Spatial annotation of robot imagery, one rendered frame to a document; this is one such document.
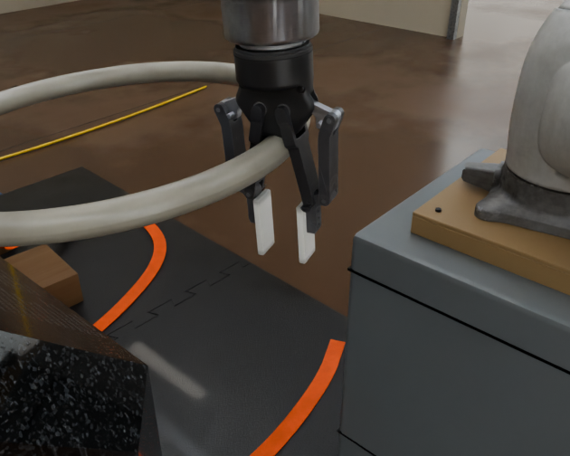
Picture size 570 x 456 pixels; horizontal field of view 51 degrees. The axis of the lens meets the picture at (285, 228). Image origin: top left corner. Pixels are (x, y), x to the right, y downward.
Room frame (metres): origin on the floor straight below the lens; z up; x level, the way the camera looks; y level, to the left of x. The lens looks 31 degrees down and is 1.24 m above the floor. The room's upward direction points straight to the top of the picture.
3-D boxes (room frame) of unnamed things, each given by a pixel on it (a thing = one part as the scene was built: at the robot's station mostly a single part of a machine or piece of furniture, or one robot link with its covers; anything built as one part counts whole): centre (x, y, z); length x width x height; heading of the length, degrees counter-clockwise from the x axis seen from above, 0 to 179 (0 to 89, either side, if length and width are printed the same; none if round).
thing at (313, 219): (0.55, -0.04, 0.92); 0.03 x 0.01 x 0.05; 65
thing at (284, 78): (0.57, 0.01, 1.05); 0.08 x 0.07 x 0.09; 65
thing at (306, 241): (0.56, -0.02, 0.90); 0.03 x 0.01 x 0.07; 155
